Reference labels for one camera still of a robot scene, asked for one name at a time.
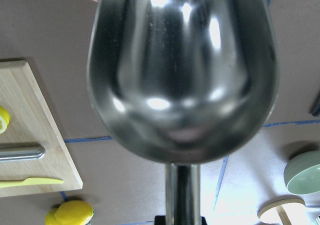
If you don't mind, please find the yellow lemon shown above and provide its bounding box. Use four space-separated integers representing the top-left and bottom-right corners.
44 207 59 225
54 200 95 225

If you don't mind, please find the metal ice scoop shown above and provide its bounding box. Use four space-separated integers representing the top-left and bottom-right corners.
87 0 279 225

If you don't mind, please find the wooden cutting board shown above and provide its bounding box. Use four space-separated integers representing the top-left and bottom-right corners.
0 60 83 198

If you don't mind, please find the yellow plastic knife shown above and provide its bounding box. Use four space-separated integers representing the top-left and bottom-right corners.
0 177 64 188

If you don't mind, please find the half lemon slice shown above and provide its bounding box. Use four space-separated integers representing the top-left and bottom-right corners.
0 106 11 134

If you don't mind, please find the metal cylinder tool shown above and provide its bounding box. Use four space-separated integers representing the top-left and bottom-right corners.
0 145 46 162

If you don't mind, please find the green bowl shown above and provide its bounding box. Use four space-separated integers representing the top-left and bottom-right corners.
283 151 320 195

